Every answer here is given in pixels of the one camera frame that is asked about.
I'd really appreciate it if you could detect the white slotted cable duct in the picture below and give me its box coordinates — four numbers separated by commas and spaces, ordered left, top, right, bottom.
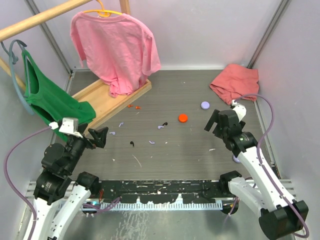
57, 201, 224, 211

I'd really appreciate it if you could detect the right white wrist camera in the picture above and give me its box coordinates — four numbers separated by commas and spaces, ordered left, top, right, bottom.
230, 99, 247, 122

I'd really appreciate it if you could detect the salmon folded cloth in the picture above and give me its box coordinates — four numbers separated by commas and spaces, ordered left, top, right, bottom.
209, 63, 259, 105

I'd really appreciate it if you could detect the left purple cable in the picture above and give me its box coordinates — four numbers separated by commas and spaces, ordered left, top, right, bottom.
4, 126, 55, 240

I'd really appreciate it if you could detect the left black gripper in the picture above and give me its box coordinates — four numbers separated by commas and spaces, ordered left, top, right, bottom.
65, 122, 108, 173

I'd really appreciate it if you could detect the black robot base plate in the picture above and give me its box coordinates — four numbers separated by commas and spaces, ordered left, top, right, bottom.
90, 180, 235, 204

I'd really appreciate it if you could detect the orange earbud case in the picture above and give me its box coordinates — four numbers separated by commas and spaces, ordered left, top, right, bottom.
178, 113, 188, 123

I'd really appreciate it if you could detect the grey-blue clothes hanger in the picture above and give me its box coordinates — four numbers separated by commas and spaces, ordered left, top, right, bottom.
0, 39, 35, 115

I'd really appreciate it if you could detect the wooden clothes rack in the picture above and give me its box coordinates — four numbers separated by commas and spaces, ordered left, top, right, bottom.
0, 0, 152, 128

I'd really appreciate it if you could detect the pink t-shirt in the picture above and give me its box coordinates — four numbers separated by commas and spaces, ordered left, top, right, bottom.
70, 12, 162, 98

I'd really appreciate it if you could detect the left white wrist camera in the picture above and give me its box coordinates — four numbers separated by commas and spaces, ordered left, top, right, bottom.
59, 117, 83, 138

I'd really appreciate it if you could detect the green tank top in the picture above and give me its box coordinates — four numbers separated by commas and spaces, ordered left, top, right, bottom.
21, 48, 97, 141

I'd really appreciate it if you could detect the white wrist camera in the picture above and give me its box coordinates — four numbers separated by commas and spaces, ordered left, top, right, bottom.
59, 117, 83, 138
230, 99, 247, 122

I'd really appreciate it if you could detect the orange clothes hanger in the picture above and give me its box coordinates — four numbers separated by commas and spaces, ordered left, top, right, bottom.
83, 0, 122, 18

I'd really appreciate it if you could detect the lilac earbud charging case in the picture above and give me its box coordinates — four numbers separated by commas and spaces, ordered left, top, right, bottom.
232, 155, 241, 164

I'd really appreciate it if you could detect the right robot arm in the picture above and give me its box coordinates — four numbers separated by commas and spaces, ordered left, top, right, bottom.
204, 106, 309, 240

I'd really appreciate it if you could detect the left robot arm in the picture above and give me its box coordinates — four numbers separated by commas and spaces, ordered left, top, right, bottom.
23, 124, 109, 240

